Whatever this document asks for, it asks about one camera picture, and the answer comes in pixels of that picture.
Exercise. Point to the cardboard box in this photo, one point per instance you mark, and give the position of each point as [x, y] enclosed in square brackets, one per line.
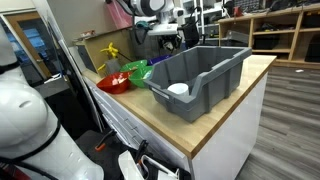
[96, 43]

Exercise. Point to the teal cloth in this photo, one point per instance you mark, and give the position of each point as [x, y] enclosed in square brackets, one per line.
[142, 25]

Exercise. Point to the white mug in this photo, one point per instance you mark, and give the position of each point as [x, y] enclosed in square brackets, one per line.
[178, 89]

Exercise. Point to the grey plastic tub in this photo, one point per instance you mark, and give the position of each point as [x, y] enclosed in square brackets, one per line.
[213, 86]

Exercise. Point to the wooden door with window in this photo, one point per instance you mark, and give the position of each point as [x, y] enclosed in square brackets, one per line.
[20, 23]

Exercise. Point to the green bowl with toys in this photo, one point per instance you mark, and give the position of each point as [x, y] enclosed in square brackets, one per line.
[138, 80]

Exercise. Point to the metal cylinder cup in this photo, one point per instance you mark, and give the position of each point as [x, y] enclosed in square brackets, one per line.
[113, 66]

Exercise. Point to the white drawer cabinet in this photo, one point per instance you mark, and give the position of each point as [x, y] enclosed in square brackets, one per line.
[230, 140]

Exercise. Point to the large wooden shelving unit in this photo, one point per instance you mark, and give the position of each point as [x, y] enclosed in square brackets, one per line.
[296, 33]

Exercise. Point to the black storage bin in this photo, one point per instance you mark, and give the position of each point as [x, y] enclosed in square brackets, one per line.
[266, 42]

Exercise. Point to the black clamp with orange tip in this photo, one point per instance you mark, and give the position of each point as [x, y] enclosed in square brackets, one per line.
[142, 150]
[100, 146]

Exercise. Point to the black hanging bag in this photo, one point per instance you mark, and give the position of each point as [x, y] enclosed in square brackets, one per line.
[190, 35]

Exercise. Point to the grey storage box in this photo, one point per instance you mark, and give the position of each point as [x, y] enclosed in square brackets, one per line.
[238, 38]

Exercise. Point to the white plastic device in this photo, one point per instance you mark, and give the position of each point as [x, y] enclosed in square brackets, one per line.
[128, 166]

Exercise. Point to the grey fabric bin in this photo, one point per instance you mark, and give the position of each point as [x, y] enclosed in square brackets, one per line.
[143, 43]

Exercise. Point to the white and pink plush toy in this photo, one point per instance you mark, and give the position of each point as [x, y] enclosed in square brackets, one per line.
[118, 80]

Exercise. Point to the red bowl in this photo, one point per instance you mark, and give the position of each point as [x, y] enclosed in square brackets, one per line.
[113, 87]

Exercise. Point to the black robot table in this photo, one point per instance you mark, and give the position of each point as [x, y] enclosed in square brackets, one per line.
[110, 160]

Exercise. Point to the red and white small box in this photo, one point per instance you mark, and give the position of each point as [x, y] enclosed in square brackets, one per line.
[87, 33]

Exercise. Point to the red tool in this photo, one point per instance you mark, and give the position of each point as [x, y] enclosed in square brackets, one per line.
[237, 11]

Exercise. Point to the blue bowl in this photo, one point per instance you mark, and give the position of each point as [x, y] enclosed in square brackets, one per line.
[158, 60]

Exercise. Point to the red sheet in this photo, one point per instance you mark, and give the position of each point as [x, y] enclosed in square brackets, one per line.
[120, 16]

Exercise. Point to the green bowl nearly empty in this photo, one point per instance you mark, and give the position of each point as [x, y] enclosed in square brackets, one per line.
[133, 65]

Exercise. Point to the white floor scrap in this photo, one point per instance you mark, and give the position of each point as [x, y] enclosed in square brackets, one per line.
[299, 70]

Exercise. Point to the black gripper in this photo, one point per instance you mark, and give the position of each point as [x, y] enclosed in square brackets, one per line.
[170, 37]

